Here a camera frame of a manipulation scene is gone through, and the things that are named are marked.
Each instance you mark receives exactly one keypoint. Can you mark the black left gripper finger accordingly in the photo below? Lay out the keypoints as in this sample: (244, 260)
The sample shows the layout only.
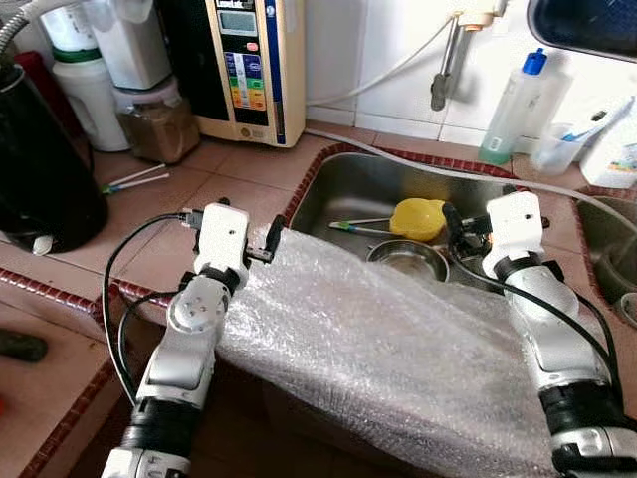
(275, 235)

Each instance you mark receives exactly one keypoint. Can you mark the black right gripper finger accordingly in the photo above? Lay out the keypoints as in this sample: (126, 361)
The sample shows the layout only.
(454, 225)

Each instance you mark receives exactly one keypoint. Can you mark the round steel bowl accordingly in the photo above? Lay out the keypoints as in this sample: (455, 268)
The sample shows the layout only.
(408, 261)

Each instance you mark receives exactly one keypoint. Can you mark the white chopstick green tip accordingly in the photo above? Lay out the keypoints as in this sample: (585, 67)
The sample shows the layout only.
(144, 181)
(358, 224)
(139, 172)

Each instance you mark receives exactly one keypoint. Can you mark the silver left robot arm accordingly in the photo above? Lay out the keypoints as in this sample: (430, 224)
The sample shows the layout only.
(189, 329)

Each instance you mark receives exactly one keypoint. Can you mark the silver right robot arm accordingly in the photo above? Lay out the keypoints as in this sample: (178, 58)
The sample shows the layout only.
(552, 339)

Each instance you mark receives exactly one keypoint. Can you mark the large steel sink basin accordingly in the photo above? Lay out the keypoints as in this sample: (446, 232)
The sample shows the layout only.
(348, 194)

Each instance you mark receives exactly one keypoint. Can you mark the clear plastic cup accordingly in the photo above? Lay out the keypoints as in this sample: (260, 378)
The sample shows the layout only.
(552, 157)

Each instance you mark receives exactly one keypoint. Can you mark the clear soap bottle blue cap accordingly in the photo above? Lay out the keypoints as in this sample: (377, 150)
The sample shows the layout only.
(513, 119)

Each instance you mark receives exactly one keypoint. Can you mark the small steel sink basin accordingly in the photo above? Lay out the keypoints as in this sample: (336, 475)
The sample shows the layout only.
(607, 249)

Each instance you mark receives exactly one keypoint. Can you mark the beige water ionizer machine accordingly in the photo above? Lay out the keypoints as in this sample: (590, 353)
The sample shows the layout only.
(244, 90)

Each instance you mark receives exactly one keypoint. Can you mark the blue white toothbrush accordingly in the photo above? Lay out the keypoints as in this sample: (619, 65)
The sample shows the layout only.
(587, 129)

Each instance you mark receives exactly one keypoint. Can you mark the clear bubble wrap sheet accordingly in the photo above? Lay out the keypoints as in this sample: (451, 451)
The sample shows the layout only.
(378, 358)

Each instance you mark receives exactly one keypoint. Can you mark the white detergent bottle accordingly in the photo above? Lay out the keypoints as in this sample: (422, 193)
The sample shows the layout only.
(612, 159)

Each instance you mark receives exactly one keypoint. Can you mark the clear jar brown powder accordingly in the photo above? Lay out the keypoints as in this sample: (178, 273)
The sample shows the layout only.
(159, 129)

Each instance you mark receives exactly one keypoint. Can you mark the pale round mug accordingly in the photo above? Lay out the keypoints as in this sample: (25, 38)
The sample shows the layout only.
(627, 311)

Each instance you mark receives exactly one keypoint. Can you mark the black electric kettle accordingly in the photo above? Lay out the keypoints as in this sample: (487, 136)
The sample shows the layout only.
(45, 169)

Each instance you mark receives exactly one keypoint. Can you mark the white canister green band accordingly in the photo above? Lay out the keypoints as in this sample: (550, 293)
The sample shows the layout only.
(85, 100)

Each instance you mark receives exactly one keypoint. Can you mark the white plastic appliance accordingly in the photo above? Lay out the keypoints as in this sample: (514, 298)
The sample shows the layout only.
(129, 50)

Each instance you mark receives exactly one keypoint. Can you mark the dark blue pan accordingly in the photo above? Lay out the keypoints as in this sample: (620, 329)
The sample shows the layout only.
(587, 25)

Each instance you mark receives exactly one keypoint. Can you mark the dark object on floor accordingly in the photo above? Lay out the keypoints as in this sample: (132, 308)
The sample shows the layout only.
(22, 347)

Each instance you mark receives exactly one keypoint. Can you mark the red canister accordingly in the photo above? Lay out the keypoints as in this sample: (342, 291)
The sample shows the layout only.
(40, 85)

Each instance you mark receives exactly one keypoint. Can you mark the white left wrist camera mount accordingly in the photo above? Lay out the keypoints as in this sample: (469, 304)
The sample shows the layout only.
(221, 239)

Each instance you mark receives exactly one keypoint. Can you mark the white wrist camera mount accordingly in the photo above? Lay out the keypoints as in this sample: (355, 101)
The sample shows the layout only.
(221, 239)
(518, 224)

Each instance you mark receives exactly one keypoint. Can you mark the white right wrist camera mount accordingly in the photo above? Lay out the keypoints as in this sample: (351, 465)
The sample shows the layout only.
(518, 224)

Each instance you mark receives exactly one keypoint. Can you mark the metal wall tap beige head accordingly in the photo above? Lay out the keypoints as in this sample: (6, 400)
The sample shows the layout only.
(443, 85)

